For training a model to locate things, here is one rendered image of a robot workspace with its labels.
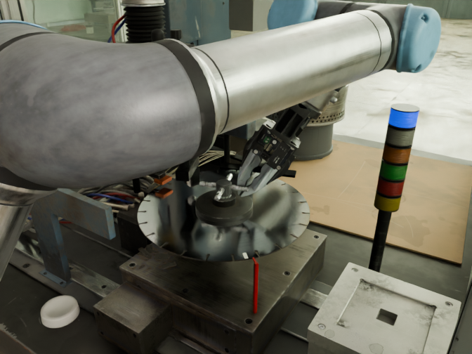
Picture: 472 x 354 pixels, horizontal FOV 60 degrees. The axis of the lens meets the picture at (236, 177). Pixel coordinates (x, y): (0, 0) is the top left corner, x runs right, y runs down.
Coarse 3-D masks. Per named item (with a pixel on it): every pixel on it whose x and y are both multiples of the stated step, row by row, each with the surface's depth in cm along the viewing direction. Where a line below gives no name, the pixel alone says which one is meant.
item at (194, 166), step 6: (186, 162) 77; (192, 162) 80; (198, 162) 83; (180, 168) 77; (186, 168) 77; (192, 168) 79; (198, 168) 83; (180, 174) 77; (186, 174) 76; (192, 174) 80; (198, 174) 83; (180, 180) 77; (186, 180) 77; (192, 180) 83; (198, 180) 84; (192, 186) 83
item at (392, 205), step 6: (378, 192) 75; (378, 198) 75; (384, 198) 74; (390, 198) 73; (396, 198) 74; (378, 204) 75; (384, 204) 74; (390, 204) 74; (396, 204) 74; (384, 210) 75; (390, 210) 75; (396, 210) 75
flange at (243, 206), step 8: (208, 192) 83; (232, 192) 80; (200, 200) 80; (208, 200) 80; (224, 200) 77; (232, 200) 78; (240, 200) 80; (248, 200) 80; (200, 208) 78; (208, 208) 78; (216, 208) 77; (224, 208) 77; (232, 208) 77; (240, 208) 78; (248, 208) 78; (208, 216) 75; (216, 216) 75; (224, 216) 75; (232, 216) 75; (240, 216) 76
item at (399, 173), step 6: (384, 162) 72; (408, 162) 72; (384, 168) 72; (390, 168) 71; (396, 168) 71; (402, 168) 71; (384, 174) 72; (390, 174) 72; (396, 174) 71; (402, 174) 72; (390, 180) 72; (396, 180) 72; (402, 180) 72
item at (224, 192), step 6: (228, 174) 81; (222, 180) 78; (228, 180) 78; (204, 186) 79; (210, 186) 78; (216, 186) 77; (222, 186) 76; (228, 186) 77; (234, 186) 77; (240, 186) 77; (246, 186) 77; (216, 192) 78; (222, 192) 75; (228, 192) 77; (216, 198) 74; (222, 198) 78
